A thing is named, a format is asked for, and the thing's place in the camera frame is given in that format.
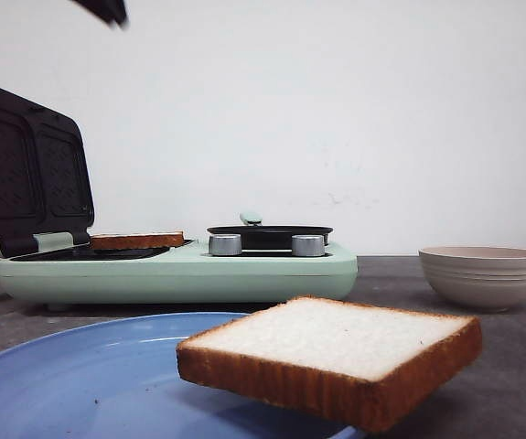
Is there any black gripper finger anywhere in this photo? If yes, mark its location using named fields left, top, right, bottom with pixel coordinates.
left=74, top=0, right=121, bottom=23
left=111, top=0, right=128, bottom=28

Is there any cream ribbed bowl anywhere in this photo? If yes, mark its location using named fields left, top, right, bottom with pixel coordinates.
left=419, top=246, right=526, bottom=311

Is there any white bread slice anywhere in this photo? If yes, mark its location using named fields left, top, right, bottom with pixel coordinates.
left=90, top=231, right=185, bottom=250
left=176, top=296, right=483, bottom=433

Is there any mint green breakfast maker base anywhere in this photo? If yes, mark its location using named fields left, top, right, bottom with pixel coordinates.
left=0, top=241, right=358, bottom=305

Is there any left silver knob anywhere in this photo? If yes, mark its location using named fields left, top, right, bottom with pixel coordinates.
left=209, top=233, right=242, bottom=256

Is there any silver knob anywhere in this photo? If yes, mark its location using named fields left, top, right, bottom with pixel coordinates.
left=291, top=234, right=326, bottom=257
left=209, top=233, right=242, bottom=256

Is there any black frying pan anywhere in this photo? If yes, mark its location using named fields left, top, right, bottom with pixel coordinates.
left=208, top=211, right=333, bottom=251

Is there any right silver knob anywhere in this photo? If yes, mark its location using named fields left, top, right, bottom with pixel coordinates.
left=291, top=234, right=326, bottom=257

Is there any blue plate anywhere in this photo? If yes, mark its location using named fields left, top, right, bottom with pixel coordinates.
left=0, top=313, right=360, bottom=438

